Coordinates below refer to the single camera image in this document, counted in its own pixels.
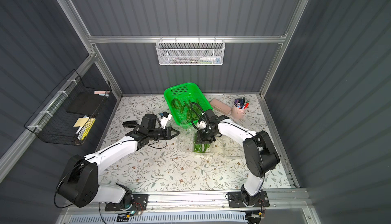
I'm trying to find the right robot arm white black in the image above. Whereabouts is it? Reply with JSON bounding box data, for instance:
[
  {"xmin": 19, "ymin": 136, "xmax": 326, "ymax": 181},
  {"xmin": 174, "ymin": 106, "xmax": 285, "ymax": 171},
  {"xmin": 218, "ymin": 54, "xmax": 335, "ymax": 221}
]
[{"xmin": 191, "ymin": 110, "xmax": 280, "ymax": 207}]

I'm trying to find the yellow marker in basket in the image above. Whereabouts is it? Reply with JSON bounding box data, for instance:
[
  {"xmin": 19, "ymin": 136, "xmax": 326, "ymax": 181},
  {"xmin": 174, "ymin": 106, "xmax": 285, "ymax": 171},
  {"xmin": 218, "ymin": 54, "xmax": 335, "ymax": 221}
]
[{"xmin": 76, "ymin": 118, "xmax": 96, "ymax": 141}]

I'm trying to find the black notebook in basket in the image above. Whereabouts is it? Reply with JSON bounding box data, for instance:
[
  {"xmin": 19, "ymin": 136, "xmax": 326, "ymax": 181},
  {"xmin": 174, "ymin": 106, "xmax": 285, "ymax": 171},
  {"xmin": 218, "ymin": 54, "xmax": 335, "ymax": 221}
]
[{"xmin": 66, "ymin": 92, "xmax": 106, "ymax": 116}]

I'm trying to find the yellow sticky note pad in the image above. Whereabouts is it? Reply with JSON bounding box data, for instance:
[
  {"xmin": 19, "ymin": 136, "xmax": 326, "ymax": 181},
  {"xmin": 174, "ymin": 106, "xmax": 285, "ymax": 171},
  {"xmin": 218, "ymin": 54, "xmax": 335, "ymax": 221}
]
[{"xmin": 73, "ymin": 117, "xmax": 90, "ymax": 127}]

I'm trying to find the black stapler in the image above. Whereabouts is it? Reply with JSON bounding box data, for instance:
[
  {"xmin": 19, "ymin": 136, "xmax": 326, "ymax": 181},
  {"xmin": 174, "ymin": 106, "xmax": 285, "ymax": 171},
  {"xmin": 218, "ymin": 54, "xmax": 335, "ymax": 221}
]
[{"xmin": 122, "ymin": 120, "xmax": 138, "ymax": 128}]

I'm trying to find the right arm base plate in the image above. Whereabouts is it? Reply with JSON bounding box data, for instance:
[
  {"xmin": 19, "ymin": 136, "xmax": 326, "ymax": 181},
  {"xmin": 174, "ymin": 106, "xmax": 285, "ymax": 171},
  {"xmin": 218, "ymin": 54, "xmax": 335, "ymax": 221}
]
[{"xmin": 225, "ymin": 190, "xmax": 270, "ymax": 208}]

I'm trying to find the pink eraser in basket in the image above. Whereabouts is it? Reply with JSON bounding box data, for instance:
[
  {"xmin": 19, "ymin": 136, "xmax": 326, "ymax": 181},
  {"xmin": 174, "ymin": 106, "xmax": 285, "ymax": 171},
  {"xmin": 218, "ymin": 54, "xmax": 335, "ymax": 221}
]
[{"xmin": 94, "ymin": 91, "xmax": 110, "ymax": 95}]

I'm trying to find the pink pen cup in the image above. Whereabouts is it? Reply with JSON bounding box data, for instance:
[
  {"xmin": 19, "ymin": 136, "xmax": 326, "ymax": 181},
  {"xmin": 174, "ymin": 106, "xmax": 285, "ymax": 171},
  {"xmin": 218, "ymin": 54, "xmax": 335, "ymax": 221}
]
[{"xmin": 231, "ymin": 97, "xmax": 249, "ymax": 120}]

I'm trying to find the pink pencil case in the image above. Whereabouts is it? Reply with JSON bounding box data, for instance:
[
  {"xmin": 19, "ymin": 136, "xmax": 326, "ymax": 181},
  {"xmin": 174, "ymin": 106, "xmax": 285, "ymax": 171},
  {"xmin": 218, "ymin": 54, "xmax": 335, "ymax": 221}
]
[{"xmin": 210, "ymin": 98, "xmax": 232, "ymax": 116}]

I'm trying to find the clear pepper container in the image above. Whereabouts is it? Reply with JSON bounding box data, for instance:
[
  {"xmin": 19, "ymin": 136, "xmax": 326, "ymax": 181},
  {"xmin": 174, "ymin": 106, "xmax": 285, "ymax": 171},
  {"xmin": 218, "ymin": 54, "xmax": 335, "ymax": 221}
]
[
  {"xmin": 217, "ymin": 136, "xmax": 244, "ymax": 158},
  {"xmin": 175, "ymin": 128, "xmax": 214, "ymax": 154}
]

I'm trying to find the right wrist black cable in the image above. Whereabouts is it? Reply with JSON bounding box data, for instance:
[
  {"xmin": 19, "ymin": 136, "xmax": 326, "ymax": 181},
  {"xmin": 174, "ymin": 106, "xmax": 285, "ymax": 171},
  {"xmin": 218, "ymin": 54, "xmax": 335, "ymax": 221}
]
[{"xmin": 189, "ymin": 101, "xmax": 211, "ymax": 133}]

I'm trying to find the white wire mesh basket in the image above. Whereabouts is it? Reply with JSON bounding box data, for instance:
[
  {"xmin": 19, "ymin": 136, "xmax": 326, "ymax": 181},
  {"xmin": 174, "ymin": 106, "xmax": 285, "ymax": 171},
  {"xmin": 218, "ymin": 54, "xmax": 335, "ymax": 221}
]
[{"xmin": 155, "ymin": 39, "xmax": 226, "ymax": 66}]

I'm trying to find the black wire wall basket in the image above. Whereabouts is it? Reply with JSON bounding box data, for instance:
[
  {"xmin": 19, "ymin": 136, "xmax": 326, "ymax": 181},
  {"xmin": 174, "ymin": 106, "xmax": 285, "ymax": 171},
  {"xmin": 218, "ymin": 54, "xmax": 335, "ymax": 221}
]
[{"xmin": 24, "ymin": 70, "xmax": 112, "ymax": 146}]

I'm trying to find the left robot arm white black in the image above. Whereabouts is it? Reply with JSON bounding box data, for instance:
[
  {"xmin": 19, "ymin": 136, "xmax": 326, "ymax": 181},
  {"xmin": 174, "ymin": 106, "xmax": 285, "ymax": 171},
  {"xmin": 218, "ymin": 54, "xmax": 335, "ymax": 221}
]
[{"xmin": 55, "ymin": 112, "xmax": 180, "ymax": 211}]

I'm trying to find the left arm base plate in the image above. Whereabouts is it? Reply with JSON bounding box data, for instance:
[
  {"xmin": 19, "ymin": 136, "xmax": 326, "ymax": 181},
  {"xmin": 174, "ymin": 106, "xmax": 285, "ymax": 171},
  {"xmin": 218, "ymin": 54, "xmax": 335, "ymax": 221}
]
[{"xmin": 104, "ymin": 194, "xmax": 149, "ymax": 212}]

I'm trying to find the green plastic basket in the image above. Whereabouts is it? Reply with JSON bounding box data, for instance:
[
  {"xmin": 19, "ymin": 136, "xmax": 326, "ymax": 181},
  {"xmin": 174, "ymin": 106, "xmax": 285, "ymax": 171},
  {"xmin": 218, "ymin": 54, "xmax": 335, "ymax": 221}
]
[{"xmin": 164, "ymin": 82, "xmax": 212, "ymax": 129}]

